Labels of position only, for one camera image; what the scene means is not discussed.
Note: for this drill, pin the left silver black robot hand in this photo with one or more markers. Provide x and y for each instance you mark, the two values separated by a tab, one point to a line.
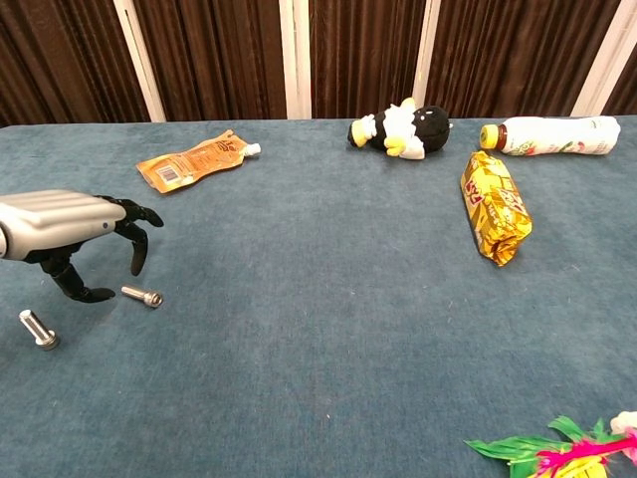
50	224

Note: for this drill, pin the silver bolt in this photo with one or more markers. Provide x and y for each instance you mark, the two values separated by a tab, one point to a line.
139	294
37	328

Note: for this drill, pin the orange spout pouch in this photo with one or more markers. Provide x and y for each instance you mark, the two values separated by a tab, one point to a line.
189	164

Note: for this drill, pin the dark brown pleated curtain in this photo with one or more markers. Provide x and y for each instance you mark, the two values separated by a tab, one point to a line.
507	55
363	55
60	55
219	55
624	94

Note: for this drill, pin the blue felt table cover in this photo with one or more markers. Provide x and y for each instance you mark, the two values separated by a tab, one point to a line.
318	299

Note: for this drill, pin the black white plush toy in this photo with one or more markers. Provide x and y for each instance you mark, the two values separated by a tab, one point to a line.
428	129

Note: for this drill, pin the yellow snack package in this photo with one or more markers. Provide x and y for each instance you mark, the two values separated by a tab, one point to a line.
492	209

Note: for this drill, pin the white bottle yellow cap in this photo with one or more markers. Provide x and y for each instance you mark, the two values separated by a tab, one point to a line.
557	134

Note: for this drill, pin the green pink feather shuttlecock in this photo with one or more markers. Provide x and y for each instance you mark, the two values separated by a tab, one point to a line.
572	455

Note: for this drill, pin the white partition post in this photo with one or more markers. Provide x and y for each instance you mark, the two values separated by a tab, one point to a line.
139	65
427	60
293	60
604	55

